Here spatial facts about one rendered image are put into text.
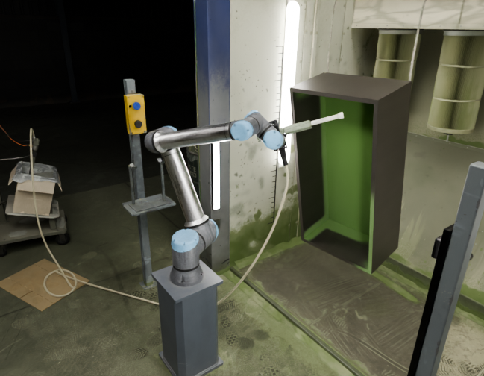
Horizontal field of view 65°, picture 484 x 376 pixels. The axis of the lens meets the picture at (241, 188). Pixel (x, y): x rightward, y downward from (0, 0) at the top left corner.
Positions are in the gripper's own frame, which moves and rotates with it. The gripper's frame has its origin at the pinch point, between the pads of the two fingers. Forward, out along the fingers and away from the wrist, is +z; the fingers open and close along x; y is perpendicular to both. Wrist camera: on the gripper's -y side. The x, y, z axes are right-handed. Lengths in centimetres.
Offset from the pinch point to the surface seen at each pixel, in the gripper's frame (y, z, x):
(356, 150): 20, 57, 43
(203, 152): -8, 60, -64
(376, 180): 39, 12, 46
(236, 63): -61, 53, -21
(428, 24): -52, 89, 115
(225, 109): -33, 55, -38
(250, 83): -48, 67, -16
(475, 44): -28, 81, 138
